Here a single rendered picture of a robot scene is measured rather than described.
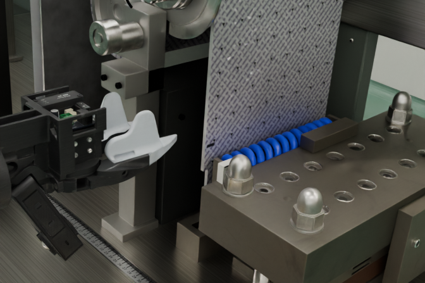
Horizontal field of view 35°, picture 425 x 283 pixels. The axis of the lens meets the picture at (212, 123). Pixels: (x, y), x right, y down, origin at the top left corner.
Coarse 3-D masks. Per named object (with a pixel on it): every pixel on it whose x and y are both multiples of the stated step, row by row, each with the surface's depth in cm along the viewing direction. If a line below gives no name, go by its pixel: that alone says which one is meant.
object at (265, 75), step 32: (224, 32) 76; (256, 32) 79; (288, 32) 84; (320, 32) 88; (224, 64) 78; (256, 64) 82; (288, 64) 86; (320, 64) 91; (224, 96) 80; (256, 96) 84; (288, 96) 89; (320, 96) 94; (224, 128) 82; (256, 128) 86; (288, 128) 91
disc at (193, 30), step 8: (144, 0) 82; (208, 0) 73; (216, 0) 72; (208, 8) 73; (216, 8) 72; (200, 16) 75; (208, 16) 74; (168, 24) 79; (192, 24) 76; (200, 24) 75; (208, 24) 74; (168, 32) 80; (176, 32) 78; (184, 32) 77; (192, 32) 76; (200, 32) 75
